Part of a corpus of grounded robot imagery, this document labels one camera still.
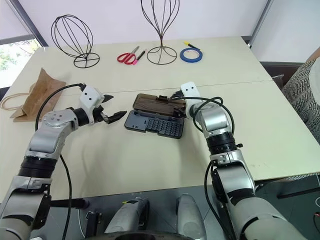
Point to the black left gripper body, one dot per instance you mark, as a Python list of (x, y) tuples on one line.
[(100, 113)]

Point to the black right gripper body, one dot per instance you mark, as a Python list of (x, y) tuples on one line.
[(181, 113)]

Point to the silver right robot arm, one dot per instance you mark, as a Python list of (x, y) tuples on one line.
[(215, 120)]

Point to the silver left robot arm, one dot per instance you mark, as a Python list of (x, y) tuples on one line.
[(50, 140)]

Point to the small black item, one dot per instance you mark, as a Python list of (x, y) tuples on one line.
[(162, 98)]

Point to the dark screwdriver bit case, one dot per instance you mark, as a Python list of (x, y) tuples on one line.
[(155, 125)]

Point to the black marker pink cap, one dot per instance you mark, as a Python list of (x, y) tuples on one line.
[(139, 57)]

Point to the blue tape roll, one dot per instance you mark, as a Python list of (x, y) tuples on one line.
[(184, 58)]

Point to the brown paper bag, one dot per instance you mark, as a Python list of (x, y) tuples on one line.
[(42, 95)]

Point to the yellow black marker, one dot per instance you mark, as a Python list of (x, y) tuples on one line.
[(190, 44)]

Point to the black metal bar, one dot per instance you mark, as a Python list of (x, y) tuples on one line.
[(67, 203)]

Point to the grey rounded robot leg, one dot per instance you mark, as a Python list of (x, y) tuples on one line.
[(190, 215), (130, 215)]

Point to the dark seat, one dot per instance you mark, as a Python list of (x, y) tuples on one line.
[(277, 68)]

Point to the black white patterned cushion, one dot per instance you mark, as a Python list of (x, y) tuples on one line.
[(300, 87)]

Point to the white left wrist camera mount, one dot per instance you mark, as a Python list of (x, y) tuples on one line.
[(88, 96)]

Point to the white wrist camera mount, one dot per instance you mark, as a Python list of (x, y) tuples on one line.
[(88, 96), (190, 91)]

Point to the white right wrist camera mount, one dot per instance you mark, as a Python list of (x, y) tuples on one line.
[(190, 91)]

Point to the dark window frame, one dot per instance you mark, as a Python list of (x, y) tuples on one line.
[(30, 22)]

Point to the grey metal board frame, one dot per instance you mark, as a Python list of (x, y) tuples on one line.
[(261, 20)]

